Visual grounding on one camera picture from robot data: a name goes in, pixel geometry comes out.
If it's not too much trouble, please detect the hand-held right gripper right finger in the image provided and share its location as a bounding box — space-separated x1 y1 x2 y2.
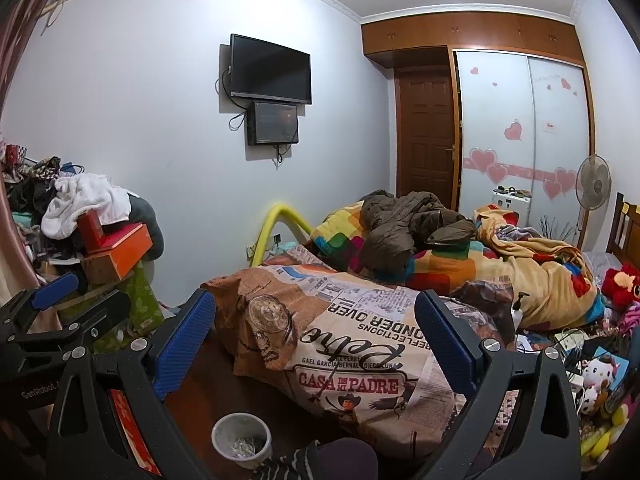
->
415 289 583 480

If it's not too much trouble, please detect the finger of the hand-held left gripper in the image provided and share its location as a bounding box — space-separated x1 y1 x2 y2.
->
10 290 132 356
0 270 82 334

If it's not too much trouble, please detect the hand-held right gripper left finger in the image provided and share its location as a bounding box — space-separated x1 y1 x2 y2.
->
46 289 221 480

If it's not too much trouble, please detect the white plastic cup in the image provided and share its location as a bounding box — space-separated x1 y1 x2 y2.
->
211 412 273 470

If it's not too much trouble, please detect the green leaf pattern box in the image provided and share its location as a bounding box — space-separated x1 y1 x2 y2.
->
90 260 166 351

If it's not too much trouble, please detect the pink curtain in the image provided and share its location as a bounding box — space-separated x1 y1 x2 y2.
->
0 0 76 311

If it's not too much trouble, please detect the orange box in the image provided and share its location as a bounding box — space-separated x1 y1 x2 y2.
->
82 222 154 283

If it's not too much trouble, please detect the red box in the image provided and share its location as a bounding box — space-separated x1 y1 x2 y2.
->
76 208 106 253

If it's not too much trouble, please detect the white pump bottle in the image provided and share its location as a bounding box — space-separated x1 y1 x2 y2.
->
511 291 531 331

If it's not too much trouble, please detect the dark grey bag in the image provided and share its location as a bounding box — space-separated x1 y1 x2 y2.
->
127 192 166 261

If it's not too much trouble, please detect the newspaper print duvet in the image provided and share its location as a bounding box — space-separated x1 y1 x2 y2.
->
200 245 521 453

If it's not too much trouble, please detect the red patterned bag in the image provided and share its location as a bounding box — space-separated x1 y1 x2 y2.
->
110 389 162 476

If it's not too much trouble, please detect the pile of clothes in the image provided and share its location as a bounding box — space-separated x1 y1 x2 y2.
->
0 142 76 281

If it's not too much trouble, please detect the white towel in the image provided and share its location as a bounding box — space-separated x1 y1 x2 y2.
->
41 174 131 241

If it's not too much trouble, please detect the tan yellow blanket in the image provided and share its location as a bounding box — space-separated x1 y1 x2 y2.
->
472 203 608 333

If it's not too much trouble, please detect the olive green jacket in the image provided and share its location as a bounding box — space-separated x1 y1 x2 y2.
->
359 190 478 271

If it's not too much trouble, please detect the white cat plush toy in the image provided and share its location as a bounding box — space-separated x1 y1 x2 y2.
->
580 355 621 396

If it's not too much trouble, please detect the small white cabinet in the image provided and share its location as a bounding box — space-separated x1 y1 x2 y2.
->
491 186 533 216

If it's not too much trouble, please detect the striped dark cloth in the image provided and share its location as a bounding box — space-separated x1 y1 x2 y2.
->
252 437 378 480

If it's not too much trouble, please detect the colourful checkered blanket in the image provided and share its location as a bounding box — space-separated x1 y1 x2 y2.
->
310 201 501 291

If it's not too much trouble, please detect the yellow foam tube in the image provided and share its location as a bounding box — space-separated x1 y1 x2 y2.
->
250 203 313 268

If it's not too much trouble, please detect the yellow plush toy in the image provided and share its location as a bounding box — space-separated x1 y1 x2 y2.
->
580 400 631 466

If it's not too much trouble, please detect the red plush toy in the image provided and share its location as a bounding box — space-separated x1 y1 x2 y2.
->
600 262 640 303

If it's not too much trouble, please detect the wooden headboard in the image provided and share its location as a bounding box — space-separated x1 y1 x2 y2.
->
605 192 640 268

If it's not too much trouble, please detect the brown wooden door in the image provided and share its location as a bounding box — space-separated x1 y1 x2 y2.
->
394 71 457 208

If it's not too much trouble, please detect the standing fan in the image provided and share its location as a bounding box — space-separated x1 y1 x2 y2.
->
575 154 612 251

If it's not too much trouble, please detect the sliding wardrobe with heart stickers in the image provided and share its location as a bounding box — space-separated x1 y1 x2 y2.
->
450 47 596 251

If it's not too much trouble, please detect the wooden overhead cabinet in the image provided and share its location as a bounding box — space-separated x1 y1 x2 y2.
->
361 9 587 66

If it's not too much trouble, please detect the tangle of cables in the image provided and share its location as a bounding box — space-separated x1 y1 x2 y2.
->
550 327 601 361

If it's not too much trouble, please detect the small black wall monitor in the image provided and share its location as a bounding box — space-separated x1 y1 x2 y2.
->
246 101 300 147

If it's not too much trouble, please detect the black wall television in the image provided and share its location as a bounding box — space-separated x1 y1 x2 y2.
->
229 33 313 106

